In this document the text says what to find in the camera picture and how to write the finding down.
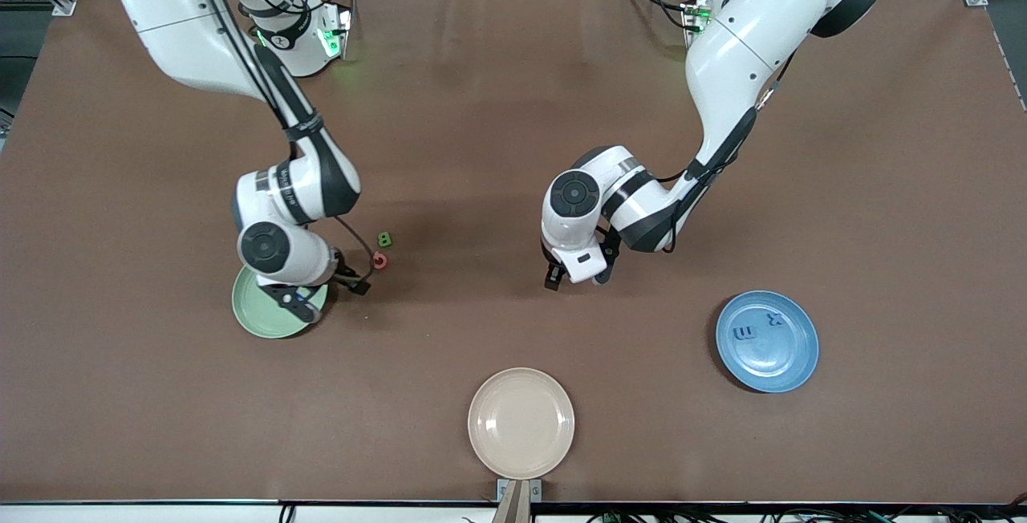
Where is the grey arm base connector plate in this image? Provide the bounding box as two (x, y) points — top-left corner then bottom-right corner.
(318, 3), (355, 60)
(680, 0), (715, 51)

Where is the green plate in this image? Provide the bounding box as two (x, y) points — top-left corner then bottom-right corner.
(232, 265), (330, 339)

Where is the brown table mat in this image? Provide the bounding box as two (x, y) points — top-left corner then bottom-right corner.
(0, 0), (1027, 505)

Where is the beige plate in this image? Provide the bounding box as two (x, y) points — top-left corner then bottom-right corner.
(468, 367), (576, 480)

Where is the blue plate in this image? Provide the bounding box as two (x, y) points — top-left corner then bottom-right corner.
(716, 290), (820, 394)

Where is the grey metal bracket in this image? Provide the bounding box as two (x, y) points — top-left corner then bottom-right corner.
(497, 478), (543, 503)

